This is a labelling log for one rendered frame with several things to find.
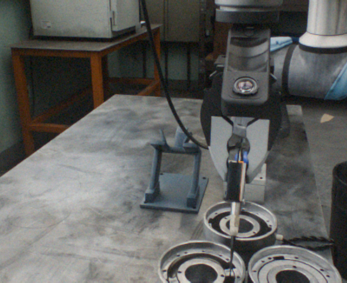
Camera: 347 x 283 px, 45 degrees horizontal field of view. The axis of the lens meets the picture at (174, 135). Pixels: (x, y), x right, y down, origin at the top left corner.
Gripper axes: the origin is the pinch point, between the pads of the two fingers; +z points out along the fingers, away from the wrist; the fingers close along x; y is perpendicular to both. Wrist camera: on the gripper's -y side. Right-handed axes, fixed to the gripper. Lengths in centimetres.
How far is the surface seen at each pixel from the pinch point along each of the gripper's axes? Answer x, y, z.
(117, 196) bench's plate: 21.4, 13.8, 13.1
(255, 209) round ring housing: -2.6, 8.9, 9.8
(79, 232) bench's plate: 23.4, 2.0, 13.0
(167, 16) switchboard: 96, 377, 14
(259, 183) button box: -3.0, 16.6, 9.3
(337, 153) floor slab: -58, 242, 94
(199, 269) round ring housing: 3.7, -5.3, 11.0
